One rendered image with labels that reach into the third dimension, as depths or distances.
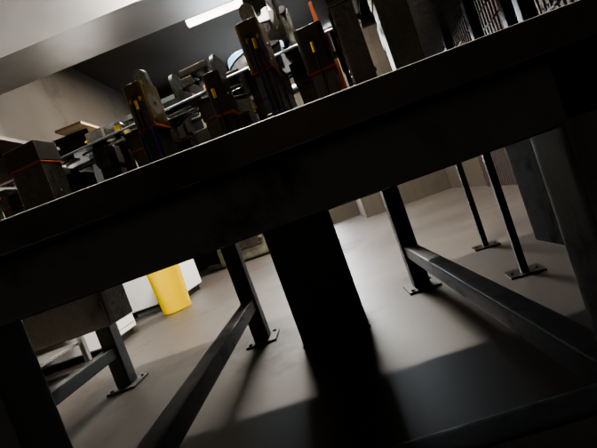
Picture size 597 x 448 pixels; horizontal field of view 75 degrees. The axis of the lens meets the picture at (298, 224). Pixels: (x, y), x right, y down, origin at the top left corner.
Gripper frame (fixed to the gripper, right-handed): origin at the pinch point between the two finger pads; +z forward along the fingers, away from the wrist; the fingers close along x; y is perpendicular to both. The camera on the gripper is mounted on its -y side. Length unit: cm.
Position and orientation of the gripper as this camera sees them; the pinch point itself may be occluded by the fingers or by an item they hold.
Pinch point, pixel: (284, 39)
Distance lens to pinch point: 121.0
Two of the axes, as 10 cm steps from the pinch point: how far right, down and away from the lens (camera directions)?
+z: 3.4, 9.4, 0.5
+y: -9.2, 3.2, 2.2
